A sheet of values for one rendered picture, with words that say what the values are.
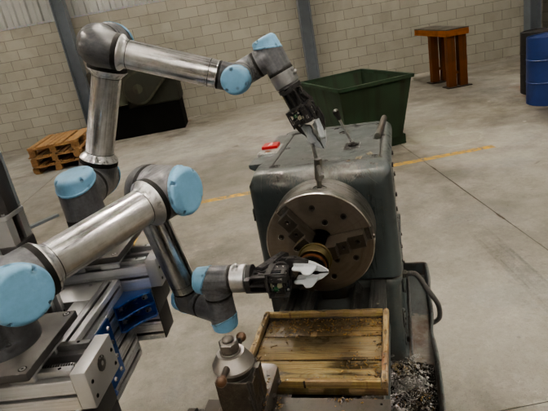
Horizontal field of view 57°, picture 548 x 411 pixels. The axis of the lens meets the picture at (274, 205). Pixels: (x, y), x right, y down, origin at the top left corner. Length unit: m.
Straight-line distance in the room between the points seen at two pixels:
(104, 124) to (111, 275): 0.45
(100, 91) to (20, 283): 0.75
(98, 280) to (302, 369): 0.67
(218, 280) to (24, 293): 0.52
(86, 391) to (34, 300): 0.24
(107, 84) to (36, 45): 10.40
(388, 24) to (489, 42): 2.32
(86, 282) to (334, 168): 0.82
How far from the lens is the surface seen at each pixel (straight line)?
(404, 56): 11.87
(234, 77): 1.34
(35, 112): 12.17
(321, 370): 1.31
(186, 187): 1.19
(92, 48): 1.44
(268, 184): 1.60
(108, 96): 1.59
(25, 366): 1.14
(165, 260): 1.41
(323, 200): 1.41
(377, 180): 1.54
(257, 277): 1.31
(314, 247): 1.36
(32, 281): 1.01
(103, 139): 1.62
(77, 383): 1.15
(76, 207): 1.54
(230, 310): 1.41
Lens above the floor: 1.71
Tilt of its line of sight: 20 degrees down
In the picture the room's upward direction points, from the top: 11 degrees counter-clockwise
